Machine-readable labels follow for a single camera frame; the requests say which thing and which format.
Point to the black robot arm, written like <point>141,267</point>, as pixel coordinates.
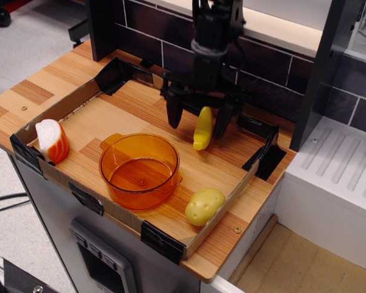
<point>217,24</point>

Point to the white toy sink drainboard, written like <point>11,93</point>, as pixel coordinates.
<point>323,191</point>

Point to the dark wooden left post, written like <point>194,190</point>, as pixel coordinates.
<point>103,18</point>

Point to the orange transparent plastic pot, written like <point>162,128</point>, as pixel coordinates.
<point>140,170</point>

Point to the grey toy oven front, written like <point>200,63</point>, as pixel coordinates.
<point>108,268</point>

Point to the dark wooden right post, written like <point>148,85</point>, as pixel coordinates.
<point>342,17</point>

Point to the yellow toy banana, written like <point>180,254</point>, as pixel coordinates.
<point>204,129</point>

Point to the dark wooden post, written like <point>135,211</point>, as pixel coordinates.
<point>103,18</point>
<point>342,17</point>

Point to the yellow toy potato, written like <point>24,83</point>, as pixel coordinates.
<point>203,205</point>

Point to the white orange toy sushi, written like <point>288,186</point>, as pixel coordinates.
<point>52,140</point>

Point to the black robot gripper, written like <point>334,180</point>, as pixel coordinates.
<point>202,85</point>

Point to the black caster wheel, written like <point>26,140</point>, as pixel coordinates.
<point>5,18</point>

